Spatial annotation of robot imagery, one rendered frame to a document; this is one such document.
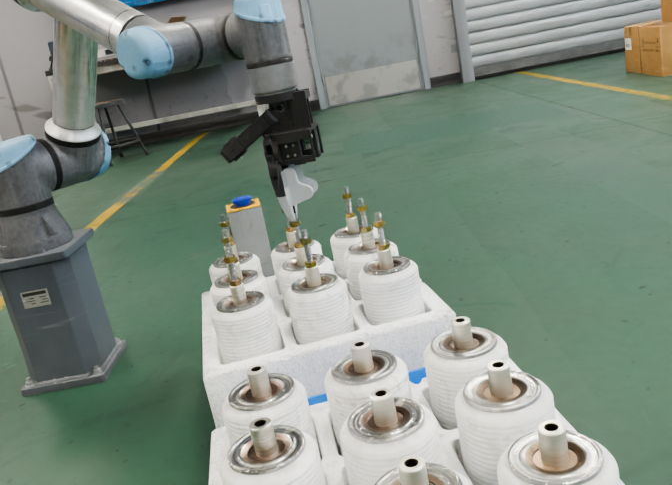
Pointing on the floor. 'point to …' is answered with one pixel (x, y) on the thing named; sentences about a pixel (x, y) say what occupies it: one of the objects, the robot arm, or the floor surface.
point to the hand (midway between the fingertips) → (288, 212)
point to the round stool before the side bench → (112, 125)
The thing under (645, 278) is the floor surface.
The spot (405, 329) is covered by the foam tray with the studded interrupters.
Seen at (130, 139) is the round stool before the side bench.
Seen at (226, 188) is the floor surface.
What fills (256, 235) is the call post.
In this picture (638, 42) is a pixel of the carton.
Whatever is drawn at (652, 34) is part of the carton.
